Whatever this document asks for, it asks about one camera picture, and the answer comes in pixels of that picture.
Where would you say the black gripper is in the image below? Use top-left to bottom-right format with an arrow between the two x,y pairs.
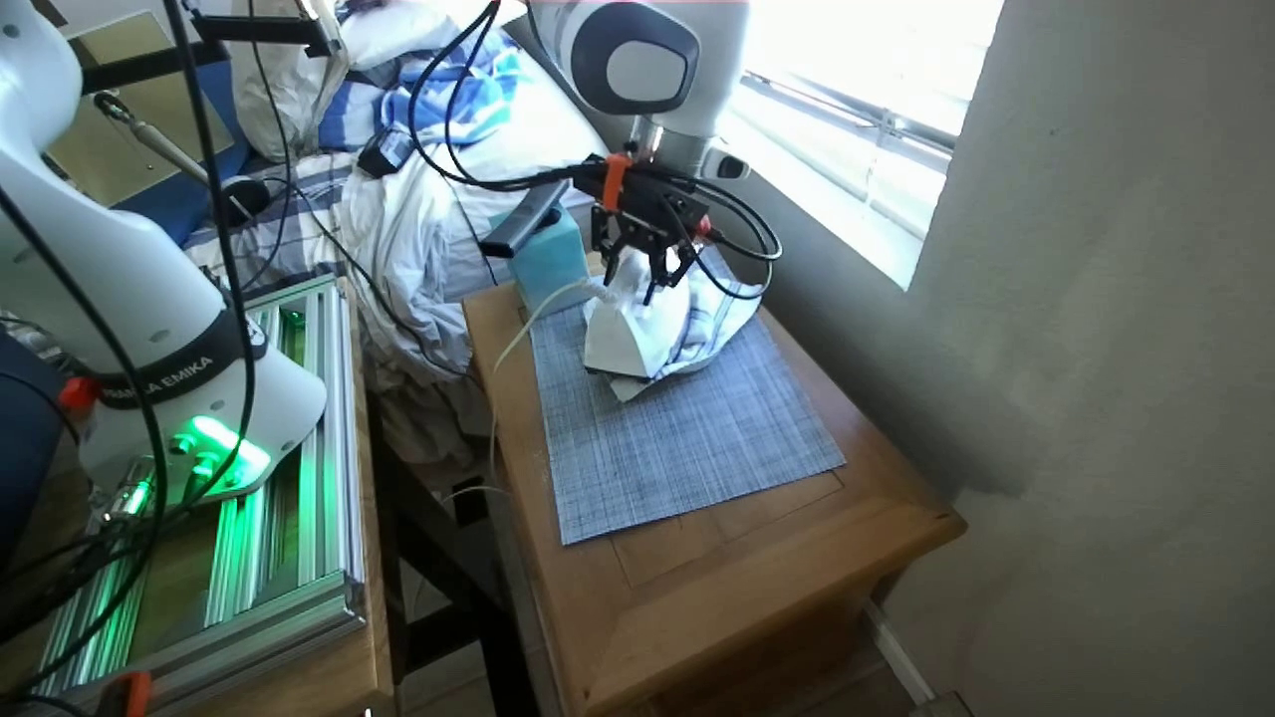
579,153 -> 700,294

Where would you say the white clothes iron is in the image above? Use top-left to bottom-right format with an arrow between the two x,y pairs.
579,250 -> 700,392

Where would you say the white iron power cord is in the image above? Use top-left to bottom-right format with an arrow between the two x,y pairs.
482,271 -> 601,520

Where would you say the white tea towel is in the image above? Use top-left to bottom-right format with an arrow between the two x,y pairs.
601,281 -> 769,412

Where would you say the teal box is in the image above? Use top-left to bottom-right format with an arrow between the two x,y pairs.
506,209 -> 597,322

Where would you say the black flat device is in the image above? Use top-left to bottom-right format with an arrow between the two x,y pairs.
475,174 -> 579,263

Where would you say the blue-grey checked placemat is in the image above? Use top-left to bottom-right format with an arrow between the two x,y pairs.
524,281 -> 848,549

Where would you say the blue white striped cloth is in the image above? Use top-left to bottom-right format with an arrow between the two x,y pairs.
356,27 -> 530,180

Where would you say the wooden side table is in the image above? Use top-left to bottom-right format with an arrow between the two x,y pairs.
459,224 -> 968,717

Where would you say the white pillow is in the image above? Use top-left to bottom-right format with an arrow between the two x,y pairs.
222,0 -> 404,169

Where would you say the silver rod with black end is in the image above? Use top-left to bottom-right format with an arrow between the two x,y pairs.
90,88 -> 280,232

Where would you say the olive cushion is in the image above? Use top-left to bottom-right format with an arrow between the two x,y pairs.
46,12 -> 247,209

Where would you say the black tripod bar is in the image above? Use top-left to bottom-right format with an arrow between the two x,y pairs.
75,10 -> 336,101

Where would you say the red clamp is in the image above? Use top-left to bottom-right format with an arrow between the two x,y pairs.
52,371 -> 105,421

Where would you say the dark navy bag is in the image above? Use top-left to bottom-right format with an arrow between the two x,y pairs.
0,331 -> 68,569

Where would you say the orange clamp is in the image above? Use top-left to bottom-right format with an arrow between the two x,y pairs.
106,667 -> 158,717

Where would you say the orange cable strap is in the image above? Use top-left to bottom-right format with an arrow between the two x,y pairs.
597,149 -> 636,217

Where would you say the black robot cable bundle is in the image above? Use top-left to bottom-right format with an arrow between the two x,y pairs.
0,0 -> 790,702

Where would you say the dark wooden stool frame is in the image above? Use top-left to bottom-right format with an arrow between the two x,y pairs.
369,394 -> 542,717

